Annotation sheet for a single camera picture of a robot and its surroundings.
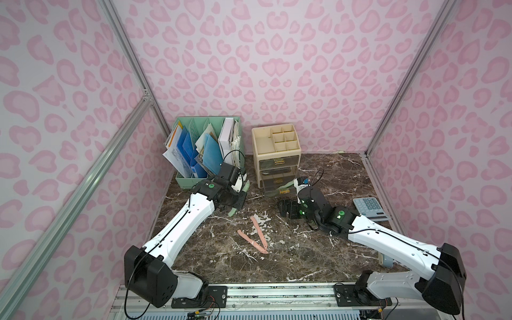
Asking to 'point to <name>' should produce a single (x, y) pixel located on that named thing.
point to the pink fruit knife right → (265, 243)
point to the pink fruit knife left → (257, 246)
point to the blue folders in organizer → (209, 158)
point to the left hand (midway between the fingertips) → (240, 195)
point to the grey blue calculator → (370, 208)
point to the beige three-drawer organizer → (276, 154)
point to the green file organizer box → (198, 126)
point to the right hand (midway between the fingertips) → (284, 203)
